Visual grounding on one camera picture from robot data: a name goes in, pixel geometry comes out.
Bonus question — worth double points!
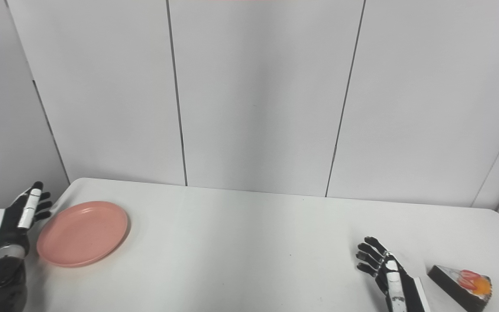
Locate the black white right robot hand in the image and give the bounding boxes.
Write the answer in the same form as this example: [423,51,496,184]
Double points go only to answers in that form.
[356,236,431,312]

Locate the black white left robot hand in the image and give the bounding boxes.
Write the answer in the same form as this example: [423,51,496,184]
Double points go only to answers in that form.
[0,181,54,257]

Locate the chocolate cake slice with fruit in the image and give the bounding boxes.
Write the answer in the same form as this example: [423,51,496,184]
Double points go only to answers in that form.
[427,265,493,312]

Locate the pink round plate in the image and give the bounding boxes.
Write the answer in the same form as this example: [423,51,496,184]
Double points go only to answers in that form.
[36,201,130,267]

